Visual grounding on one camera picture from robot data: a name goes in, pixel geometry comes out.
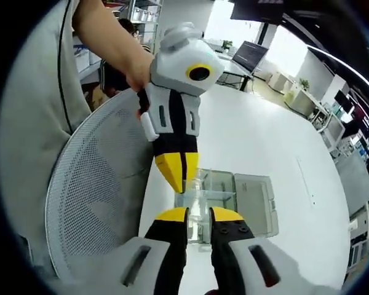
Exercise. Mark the person's right hand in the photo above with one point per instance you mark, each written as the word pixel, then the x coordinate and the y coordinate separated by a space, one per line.
pixel 210 292

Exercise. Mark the white mesh office chair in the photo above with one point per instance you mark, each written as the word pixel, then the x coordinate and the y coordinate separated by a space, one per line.
pixel 89 184

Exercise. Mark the person's left hand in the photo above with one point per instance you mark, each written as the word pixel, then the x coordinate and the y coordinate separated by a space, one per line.
pixel 138 80

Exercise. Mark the open laptop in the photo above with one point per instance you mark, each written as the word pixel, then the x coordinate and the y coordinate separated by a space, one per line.
pixel 249 56

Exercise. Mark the white storage shelf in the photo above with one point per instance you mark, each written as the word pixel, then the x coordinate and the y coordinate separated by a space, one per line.
pixel 141 15

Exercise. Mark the grey transparent guide fixture box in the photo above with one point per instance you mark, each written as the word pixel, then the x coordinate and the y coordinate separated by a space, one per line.
pixel 255 209

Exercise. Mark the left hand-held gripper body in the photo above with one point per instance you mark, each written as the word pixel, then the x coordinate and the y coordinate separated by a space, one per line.
pixel 172 67

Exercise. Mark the hanging dark screen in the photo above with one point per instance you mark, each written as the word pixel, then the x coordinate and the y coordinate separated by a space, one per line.
pixel 258 10

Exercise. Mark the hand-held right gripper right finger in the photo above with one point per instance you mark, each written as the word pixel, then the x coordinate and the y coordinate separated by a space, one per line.
pixel 227 264

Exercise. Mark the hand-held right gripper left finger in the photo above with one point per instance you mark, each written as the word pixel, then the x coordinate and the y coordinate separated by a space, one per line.
pixel 169 255

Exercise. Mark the potted green plant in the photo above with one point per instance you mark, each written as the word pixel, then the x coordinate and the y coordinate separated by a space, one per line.
pixel 304 83

